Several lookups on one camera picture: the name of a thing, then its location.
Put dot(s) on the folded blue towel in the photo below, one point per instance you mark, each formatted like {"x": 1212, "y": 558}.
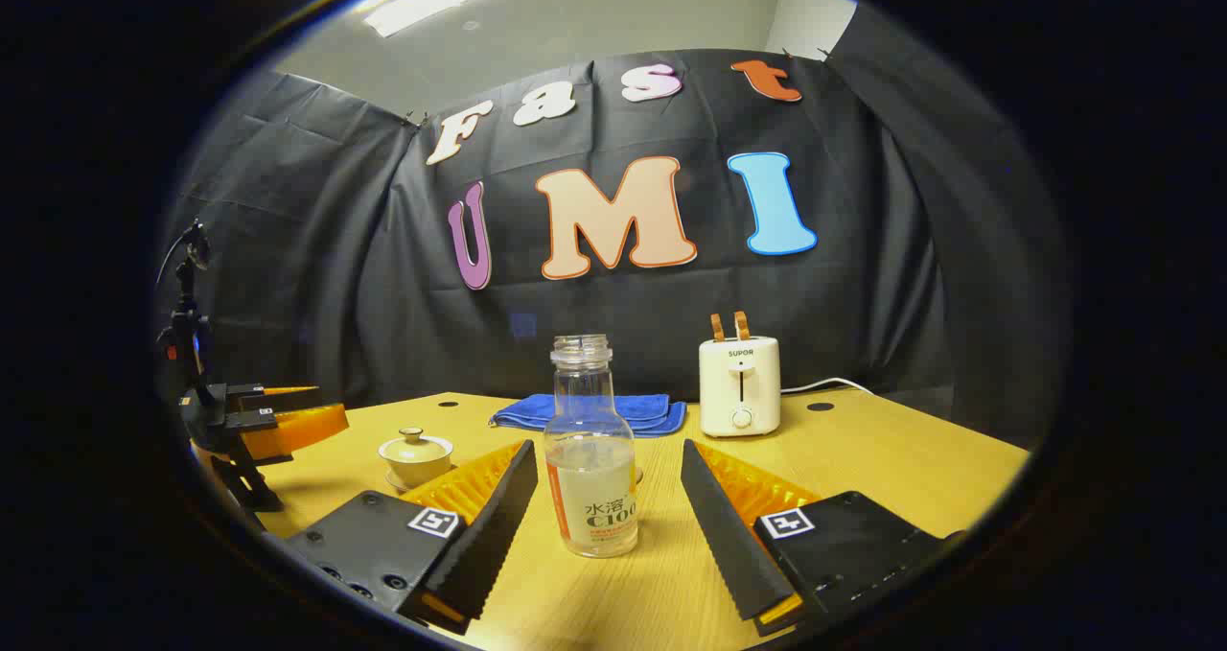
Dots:
{"x": 522, "y": 411}

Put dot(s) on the white toaster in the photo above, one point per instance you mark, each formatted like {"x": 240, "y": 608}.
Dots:
{"x": 738, "y": 392}

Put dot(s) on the cream teacup lid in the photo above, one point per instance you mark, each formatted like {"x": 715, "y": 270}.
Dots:
{"x": 415, "y": 448}

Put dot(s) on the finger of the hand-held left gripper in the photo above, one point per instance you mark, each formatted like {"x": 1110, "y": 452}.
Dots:
{"x": 307, "y": 426}
{"x": 288, "y": 398}

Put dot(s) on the clear plastic water bottle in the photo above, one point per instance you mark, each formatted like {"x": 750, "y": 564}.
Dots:
{"x": 590, "y": 498}

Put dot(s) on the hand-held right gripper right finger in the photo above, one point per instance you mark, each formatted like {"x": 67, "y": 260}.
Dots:
{"x": 733, "y": 536}

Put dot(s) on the toast slice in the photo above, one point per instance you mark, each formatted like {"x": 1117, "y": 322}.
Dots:
{"x": 742, "y": 325}
{"x": 717, "y": 327}

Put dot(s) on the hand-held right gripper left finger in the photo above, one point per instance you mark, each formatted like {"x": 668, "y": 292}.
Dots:
{"x": 489, "y": 536}

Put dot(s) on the cream ceramic teacup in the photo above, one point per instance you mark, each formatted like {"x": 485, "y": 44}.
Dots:
{"x": 422, "y": 474}

